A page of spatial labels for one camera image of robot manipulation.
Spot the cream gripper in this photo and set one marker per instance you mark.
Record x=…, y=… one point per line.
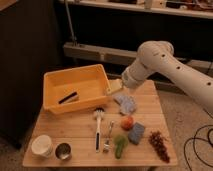
x=114, y=86

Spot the white dish brush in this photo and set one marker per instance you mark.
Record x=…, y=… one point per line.
x=98, y=114

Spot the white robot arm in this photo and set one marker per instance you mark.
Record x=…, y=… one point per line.
x=158, y=56

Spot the metal cup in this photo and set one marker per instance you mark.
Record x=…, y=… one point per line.
x=63, y=151

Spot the blue white cloth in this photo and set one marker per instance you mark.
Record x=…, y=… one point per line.
x=127, y=103

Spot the orange peach fruit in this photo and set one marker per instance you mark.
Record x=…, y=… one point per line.
x=127, y=122

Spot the grey shelf beam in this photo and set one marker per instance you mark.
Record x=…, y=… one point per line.
x=122, y=57

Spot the wooden table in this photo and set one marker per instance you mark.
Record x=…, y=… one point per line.
x=79, y=130

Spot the yellow plastic bin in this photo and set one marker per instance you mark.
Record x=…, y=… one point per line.
x=75, y=89

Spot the blue sponge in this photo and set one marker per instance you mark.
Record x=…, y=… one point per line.
x=136, y=133

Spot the green plush toy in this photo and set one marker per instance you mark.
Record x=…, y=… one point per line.
x=120, y=142

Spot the metal fork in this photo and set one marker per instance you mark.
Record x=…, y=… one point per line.
x=107, y=141

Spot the dark red grapes bunch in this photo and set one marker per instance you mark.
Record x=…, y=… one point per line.
x=157, y=142

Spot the white stacked bowls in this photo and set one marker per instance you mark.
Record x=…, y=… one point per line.
x=42, y=146

